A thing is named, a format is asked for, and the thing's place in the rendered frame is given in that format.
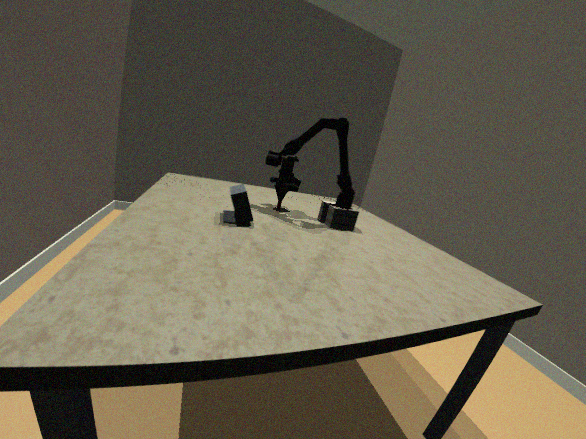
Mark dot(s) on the dark grey sloped panel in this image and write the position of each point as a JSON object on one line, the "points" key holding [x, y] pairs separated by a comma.
{"points": [[242, 211]]}

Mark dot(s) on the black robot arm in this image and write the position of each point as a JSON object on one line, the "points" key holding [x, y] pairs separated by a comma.
{"points": [[346, 197]]}

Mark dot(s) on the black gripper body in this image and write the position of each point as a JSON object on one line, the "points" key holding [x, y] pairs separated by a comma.
{"points": [[284, 180]]}

